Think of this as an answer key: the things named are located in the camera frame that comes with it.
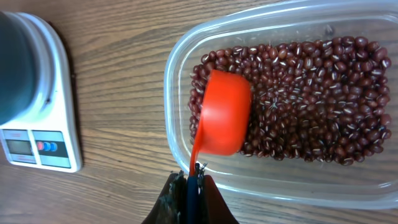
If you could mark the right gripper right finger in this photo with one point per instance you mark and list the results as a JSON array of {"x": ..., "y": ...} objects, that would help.
[{"x": 213, "y": 208}]

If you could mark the red beans in container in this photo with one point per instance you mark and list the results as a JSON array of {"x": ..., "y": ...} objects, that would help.
[{"x": 321, "y": 100}]

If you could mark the white digital kitchen scale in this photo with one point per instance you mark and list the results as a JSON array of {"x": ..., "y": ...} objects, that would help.
[{"x": 44, "y": 135}]

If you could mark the clear plastic container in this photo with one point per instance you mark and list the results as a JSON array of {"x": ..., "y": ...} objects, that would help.
[{"x": 370, "y": 184}]

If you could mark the blue metal bowl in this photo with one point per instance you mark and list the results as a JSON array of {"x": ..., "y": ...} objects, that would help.
[{"x": 18, "y": 69}]

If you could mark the red scoop with blue handle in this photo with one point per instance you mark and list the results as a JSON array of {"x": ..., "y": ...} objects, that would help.
[{"x": 221, "y": 129}]

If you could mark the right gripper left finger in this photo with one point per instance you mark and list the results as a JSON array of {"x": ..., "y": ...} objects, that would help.
[{"x": 169, "y": 207}]

